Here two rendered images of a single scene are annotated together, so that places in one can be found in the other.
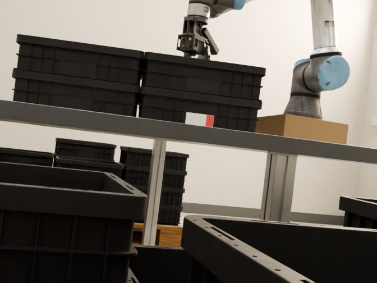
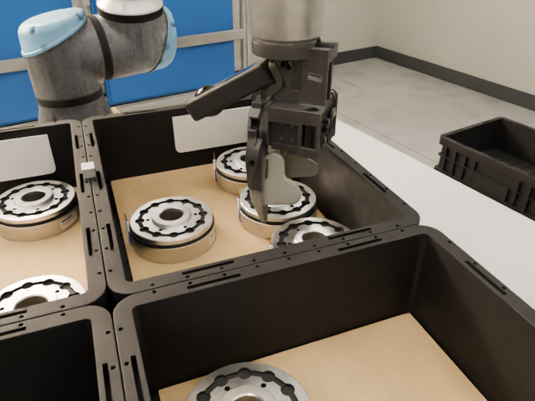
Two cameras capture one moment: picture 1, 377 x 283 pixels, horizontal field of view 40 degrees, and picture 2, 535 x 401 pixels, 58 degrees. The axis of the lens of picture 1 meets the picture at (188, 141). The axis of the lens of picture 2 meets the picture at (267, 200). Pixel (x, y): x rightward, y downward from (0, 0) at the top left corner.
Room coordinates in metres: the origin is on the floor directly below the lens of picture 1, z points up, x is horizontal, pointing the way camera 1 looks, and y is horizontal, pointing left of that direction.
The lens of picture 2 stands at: (1.90, 0.50, 1.19)
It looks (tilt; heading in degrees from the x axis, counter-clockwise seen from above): 32 degrees down; 255
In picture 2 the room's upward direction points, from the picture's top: straight up
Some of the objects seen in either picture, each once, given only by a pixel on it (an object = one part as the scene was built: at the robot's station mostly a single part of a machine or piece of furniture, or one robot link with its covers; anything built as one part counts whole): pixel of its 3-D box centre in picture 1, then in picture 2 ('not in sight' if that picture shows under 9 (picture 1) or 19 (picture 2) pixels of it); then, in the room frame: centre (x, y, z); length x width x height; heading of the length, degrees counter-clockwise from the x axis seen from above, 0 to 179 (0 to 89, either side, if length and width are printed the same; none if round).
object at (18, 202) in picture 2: not in sight; (33, 197); (2.05, -0.10, 0.86); 0.05 x 0.05 x 0.01
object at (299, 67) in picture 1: (308, 77); (63, 52); (2.01, -0.43, 0.97); 0.13 x 0.12 x 0.14; 18
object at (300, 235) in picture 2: not in sight; (314, 239); (1.72, 0.09, 0.86); 0.05 x 0.05 x 0.01
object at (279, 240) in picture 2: not in sight; (314, 243); (1.72, 0.09, 0.86); 0.10 x 0.10 x 0.01
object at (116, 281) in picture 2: (200, 69); (221, 168); (1.81, -0.01, 0.92); 0.40 x 0.30 x 0.02; 96
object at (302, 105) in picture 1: (303, 107); (75, 114); (2.02, -0.43, 0.85); 0.15 x 0.15 x 0.10
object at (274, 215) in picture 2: not in sight; (277, 198); (1.74, -0.02, 0.86); 0.10 x 0.10 x 0.01
